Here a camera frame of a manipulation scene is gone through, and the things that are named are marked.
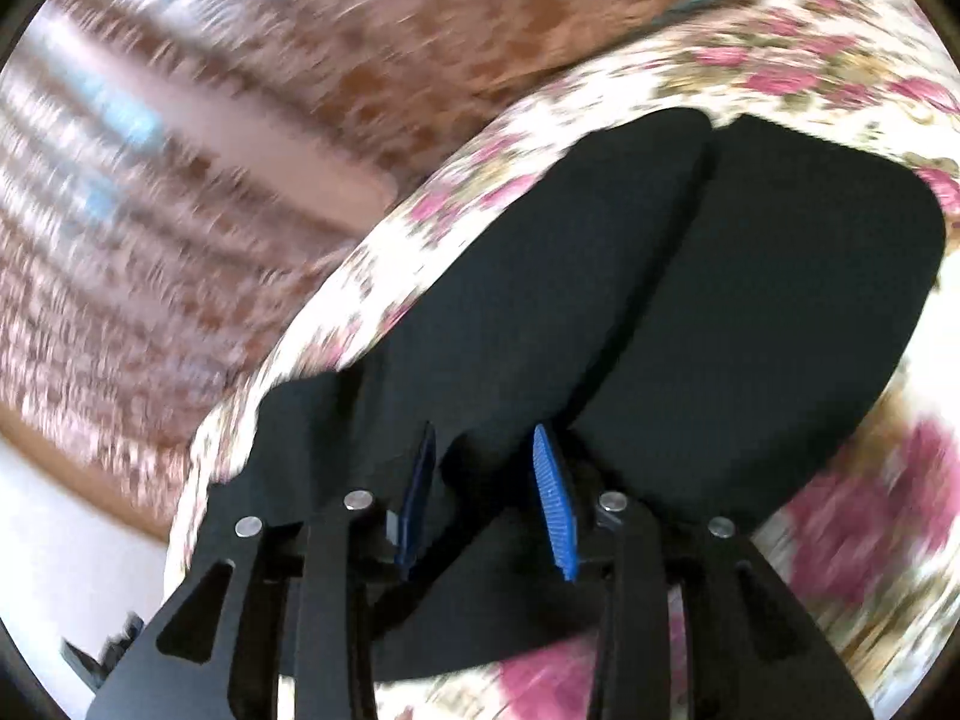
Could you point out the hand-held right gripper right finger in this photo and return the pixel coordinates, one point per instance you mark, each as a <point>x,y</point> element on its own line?
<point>553,502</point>

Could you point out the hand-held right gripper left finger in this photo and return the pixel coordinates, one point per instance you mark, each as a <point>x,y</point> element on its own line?
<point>415,499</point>

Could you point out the black pants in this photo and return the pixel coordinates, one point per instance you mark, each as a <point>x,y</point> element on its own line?
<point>750,315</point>

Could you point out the brown patterned curtain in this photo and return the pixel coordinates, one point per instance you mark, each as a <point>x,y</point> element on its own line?
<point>375,52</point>

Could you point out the floral bed sheet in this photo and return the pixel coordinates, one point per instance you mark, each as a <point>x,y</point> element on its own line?
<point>825,52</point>

